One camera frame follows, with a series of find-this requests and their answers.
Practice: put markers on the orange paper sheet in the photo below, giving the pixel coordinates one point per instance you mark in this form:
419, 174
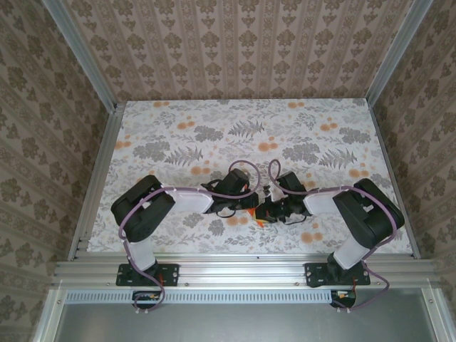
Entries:
253, 213

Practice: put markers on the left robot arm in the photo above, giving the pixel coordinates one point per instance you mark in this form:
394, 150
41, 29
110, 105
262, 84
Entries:
142, 213

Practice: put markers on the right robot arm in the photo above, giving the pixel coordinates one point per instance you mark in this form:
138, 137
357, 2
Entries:
370, 213

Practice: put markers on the floral patterned table cover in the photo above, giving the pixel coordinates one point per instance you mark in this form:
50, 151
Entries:
249, 117

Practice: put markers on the black connector board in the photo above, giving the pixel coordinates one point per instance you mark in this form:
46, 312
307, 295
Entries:
343, 300
149, 301

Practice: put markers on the aluminium cross rail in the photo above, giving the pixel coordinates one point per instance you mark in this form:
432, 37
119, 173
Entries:
242, 272

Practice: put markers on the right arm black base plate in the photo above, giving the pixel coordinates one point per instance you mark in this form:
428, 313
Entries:
313, 276

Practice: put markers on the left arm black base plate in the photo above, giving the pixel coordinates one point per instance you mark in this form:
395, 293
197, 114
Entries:
171, 274

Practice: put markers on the aluminium side rail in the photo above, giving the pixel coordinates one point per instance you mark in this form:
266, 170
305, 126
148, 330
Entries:
101, 156
388, 142

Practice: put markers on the aluminium frame post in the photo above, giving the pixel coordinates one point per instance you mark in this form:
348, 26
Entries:
395, 50
82, 57

